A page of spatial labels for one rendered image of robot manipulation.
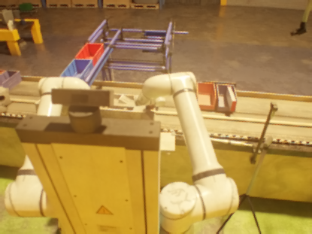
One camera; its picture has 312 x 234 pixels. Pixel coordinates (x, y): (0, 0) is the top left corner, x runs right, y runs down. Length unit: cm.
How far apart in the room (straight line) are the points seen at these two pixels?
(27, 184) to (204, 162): 77
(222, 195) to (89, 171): 60
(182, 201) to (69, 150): 53
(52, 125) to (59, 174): 16
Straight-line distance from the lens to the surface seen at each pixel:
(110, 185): 67
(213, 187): 103
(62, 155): 62
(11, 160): 308
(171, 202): 97
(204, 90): 267
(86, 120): 51
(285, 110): 274
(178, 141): 202
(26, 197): 113
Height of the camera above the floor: 212
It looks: 37 degrees down
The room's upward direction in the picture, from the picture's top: straight up
